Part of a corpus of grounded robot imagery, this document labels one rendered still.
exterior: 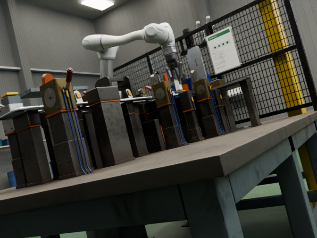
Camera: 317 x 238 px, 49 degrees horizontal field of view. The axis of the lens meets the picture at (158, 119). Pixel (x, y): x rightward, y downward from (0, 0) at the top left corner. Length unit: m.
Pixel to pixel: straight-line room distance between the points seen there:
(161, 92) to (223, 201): 1.16
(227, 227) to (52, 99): 0.84
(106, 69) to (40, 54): 10.05
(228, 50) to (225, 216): 2.09
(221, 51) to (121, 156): 1.49
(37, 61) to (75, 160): 11.25
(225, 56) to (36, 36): 10.64
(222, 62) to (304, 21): 9.32
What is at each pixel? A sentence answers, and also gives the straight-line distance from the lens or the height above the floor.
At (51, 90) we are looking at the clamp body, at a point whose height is 1.02.
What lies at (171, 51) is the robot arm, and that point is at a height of 1.29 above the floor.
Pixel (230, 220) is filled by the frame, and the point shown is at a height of 0.56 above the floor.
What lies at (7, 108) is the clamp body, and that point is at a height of 1.04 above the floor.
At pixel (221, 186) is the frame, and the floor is 0.63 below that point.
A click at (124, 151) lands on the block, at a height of 0.75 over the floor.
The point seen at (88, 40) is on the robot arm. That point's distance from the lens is 2.57.
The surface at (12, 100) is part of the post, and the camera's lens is 1.84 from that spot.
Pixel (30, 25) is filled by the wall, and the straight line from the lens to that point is 12.93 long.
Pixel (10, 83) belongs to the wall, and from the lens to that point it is 11.48.
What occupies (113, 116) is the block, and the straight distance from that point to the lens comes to 1.49.
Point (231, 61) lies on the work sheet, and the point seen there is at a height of 1.20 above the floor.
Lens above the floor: 0.75
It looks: 4 degrees up
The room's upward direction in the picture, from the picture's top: 14 degrees counter-clockwise
